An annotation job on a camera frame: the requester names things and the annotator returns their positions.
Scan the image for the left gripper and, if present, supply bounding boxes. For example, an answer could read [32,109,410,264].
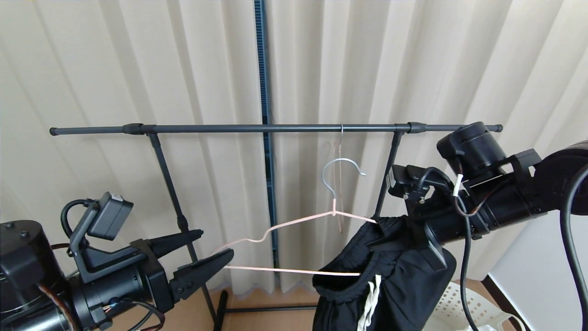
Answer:
[69,228,235,331]

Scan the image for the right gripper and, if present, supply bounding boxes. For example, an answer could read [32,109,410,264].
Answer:
[416,186,507,271]

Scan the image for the black shorts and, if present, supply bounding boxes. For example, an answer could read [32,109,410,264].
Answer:
[312,214,458,331]

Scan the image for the pink clothes hanger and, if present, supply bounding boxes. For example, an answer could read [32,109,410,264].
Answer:
[210,158,378,277]
[327,124,345,233]

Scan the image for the white laundry basket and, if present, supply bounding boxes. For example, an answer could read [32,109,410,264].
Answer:
[422,281,526,331]

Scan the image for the black clothes rack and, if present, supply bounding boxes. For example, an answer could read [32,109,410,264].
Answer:
[49,122,503,331]

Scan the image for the beige curtain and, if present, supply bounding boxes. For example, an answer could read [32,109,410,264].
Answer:
[0,0,276,297]
[266,0,588,295]

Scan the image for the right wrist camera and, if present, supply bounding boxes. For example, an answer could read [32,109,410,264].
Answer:
[388,164,455,217]

